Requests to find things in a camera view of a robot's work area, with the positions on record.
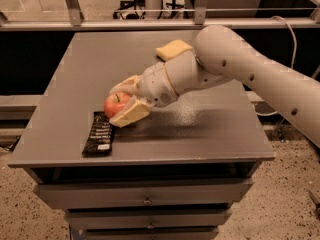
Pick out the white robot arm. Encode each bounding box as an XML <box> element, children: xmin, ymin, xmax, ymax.
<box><xmin>110</xmin><ymin>25</ymin><xmax>320</xmax><ymax>146</ymax></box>

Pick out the grey drawer cabinet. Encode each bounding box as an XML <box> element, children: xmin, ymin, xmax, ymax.
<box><xmin>7</xmin><ymin>29</ymin><xmax>276</xmax><ymax>240</ymax></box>

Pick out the grey drawer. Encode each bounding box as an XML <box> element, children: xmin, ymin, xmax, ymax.
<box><xmin>84</xmin><ymin>228</ymin><xmax>219</xmax><ymax>240</ymax></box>
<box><xmin>34</xmin><ymin>178</ymin><xmax>253</xmax><ymax>209</ymax></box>
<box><xmin>65</xmin><ymin>208</ymin><xmax>231</xmax><ymax>230</ymax></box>

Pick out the yellow sponge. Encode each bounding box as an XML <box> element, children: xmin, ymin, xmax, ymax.
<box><xmin>156</xmin><ymin>39</ymin><xmax>193</xmax><ymax>61</ymax></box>

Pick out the grey metal railing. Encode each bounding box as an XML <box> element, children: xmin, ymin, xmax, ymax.
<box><xmin>0</xmin><ymin>0</ymin><xmax>320</xmax><ymax>31</ymax></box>

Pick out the middle grey drawer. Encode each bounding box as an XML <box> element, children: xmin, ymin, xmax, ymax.
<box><xmin>65</xmin><ymin>208</ymin><xmax>231</xmax><ymax>230</ymax></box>

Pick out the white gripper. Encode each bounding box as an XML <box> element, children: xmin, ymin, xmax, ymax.
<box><xmin>109</xmin><ymin>62</ymin><xmax>178</xmax><ymax>128</ymax></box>

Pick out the bottom grey drawer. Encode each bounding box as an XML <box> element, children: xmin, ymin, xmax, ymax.
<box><xmin>84</xmin><ymin>228</ymin><xmax>219</xmax><ymax>240</ymax></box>

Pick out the red apple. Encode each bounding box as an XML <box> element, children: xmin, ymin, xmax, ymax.
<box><xmin>104</xmin><ymin>92</ymin><xmax>131</xmax><ymax>118</ymax></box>

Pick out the black office chair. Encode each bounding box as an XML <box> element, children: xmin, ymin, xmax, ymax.
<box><xmin>113</xmin><ymin>0</ymin><xmax>145</xmax><ymax>20</ymax></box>

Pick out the top grey drawer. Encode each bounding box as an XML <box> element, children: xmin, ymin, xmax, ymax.
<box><xmin>34</xmin><ymin>178</ymin><xmax>253</xmax><ymax>209</ymax></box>

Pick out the black rxbar chocolate wrapper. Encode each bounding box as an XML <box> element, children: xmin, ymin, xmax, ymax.
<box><xmin>82</xmin><ymin>111</ymin><xmax>113</xmax><ymax>157</ymax></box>

